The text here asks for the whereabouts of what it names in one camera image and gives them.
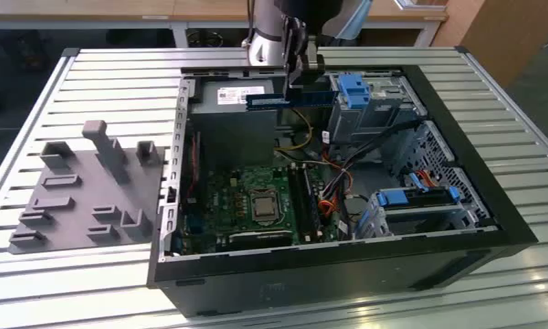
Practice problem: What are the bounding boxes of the blue RAM stick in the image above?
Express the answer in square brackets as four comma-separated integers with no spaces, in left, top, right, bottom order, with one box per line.
[246,89,338,111]

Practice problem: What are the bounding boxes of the black RAM slot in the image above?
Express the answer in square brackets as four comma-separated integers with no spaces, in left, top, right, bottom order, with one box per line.
[293,164,309,243]
[286,164,302,245]

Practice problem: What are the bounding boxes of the installed RAM stick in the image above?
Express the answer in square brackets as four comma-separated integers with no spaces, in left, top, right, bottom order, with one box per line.
[303,163,325,241]

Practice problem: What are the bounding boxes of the blue drive carrier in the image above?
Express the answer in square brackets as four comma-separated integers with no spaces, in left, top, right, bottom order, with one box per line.
[339,73,370,108]

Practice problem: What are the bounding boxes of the metal drive cage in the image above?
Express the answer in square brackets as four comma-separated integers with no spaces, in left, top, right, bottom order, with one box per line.
[329,73,429,145]

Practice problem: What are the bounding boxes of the grey power supply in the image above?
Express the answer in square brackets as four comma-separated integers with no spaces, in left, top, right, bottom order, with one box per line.
[190,79,281,169]

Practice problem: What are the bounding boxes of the CPU socket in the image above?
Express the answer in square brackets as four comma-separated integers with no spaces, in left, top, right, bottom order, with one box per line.
[249,187,287,227]

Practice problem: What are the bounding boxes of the perforated metal disk bay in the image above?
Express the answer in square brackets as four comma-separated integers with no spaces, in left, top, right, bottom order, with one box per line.
[354,119,498,241]

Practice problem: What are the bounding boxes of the silver CPU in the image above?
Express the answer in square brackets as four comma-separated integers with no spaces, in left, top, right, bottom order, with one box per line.
[254,197,281,220]

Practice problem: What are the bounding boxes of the round grey speaker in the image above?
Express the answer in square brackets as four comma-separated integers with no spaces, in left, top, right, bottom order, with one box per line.
[345,193,374,217]

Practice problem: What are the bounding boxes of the blue disk carrier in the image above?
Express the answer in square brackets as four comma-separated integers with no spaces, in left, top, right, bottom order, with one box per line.
[377,187,462,208]

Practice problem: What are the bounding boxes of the green motherboard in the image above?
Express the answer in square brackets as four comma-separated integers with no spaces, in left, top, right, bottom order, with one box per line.
[182,163,349,256]

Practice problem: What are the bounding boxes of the wooden cabinet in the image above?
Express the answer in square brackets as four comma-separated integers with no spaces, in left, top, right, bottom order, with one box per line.
[431,0,548,88]

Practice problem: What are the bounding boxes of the wooden desk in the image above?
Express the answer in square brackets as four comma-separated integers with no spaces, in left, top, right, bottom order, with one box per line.
[0,0,449,49]

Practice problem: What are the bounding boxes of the black graphics card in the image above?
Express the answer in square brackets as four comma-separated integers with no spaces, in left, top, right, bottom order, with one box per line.
[229,228,293,248]

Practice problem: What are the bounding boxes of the grey parts rack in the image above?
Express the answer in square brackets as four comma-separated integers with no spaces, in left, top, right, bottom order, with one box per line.
[8,119,173,255]

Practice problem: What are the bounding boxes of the black PC case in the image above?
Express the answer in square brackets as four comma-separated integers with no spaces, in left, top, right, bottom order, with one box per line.
[146,64,539,318]

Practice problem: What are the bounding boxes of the yellow and black wires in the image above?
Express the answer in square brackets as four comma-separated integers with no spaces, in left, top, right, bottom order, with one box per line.
[274,109,315,151]

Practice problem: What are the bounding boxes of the black cable bundle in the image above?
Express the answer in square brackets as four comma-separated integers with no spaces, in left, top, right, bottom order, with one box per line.
[342,119,422,169]

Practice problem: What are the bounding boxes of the orange SATA wire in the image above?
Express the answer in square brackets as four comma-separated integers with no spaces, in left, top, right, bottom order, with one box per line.
[318,200,345,215]
[415,170,443,188]

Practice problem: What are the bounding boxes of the red twisted fan wire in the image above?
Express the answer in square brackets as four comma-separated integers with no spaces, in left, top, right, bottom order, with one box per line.
[186,135,203,203]

